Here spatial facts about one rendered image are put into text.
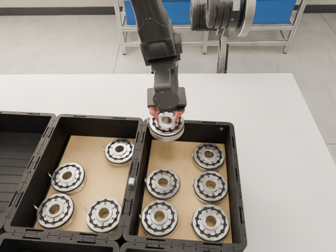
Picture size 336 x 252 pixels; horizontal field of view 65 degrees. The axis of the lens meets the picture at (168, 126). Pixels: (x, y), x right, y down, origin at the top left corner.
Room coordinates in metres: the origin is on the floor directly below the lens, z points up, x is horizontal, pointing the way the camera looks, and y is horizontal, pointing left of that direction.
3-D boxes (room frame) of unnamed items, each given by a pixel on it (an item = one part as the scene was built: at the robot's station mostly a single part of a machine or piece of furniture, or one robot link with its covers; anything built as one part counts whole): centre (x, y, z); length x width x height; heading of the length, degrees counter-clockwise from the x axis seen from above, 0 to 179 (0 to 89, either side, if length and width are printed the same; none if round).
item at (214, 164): (0.49, -0.13, 0.86); 0.10 x 0.10 x 0.01
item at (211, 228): (0.27, -0.11, 0.86); 0.05 x 0.05 x 0.01
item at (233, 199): (0.38, -0.05, 0.87); 0.40 x 0.30 x 0.11; 175
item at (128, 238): (0.38, -0.05, 0.92); 0.40 x 0.30 x 0.02; 175
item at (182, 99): (0.51, 0.00, 1.13); 0.10 x 0.07 x 0.07; 92
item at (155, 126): (0.51, 0.00, 1.01); 0.10 x 0.10 x 0.01
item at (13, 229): (0.41, 0.25, 0.92); 0.40 x 0.30 x 0.02; 175
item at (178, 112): (0.51, -0.01, 1.06); 0.07 x 0.07 x 0.09; 2
